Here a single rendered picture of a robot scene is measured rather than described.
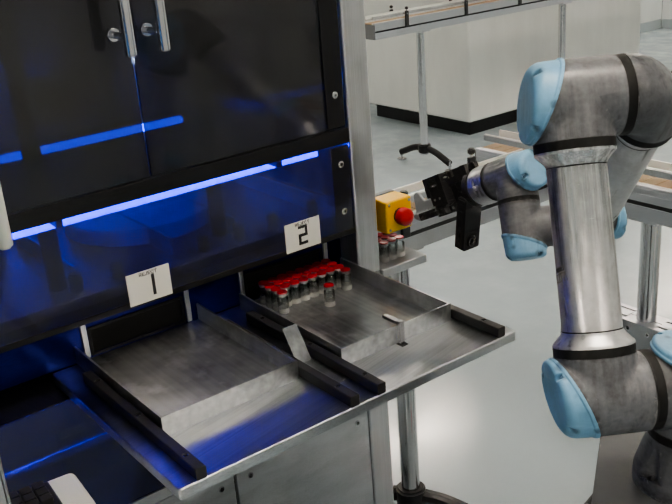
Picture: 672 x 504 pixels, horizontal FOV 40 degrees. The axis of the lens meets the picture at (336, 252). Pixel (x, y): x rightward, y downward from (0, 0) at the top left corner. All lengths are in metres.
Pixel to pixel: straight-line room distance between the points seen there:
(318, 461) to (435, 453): 0.94
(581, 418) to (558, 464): 1.60
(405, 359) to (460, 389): 1.67
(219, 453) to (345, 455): 0.73
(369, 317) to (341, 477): 0.49
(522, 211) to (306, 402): 0.51
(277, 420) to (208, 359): 0.26
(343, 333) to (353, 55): 0.54
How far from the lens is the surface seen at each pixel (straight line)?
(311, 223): 1.86
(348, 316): 1.81
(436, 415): 3.16
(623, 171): 1.54
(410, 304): 1.84
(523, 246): 1.67
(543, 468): 2.92
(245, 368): 1.66
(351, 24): 1.85
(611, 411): 1.35
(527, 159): 1.68
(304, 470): 2.07
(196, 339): 1.78
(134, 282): 1.68
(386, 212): 1.97
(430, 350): 1.67
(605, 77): 1.35
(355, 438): 2.13
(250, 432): 1.48
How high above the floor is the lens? 1.65
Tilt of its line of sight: 21 degrees down
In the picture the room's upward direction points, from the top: 5 degrees counter-clockwise
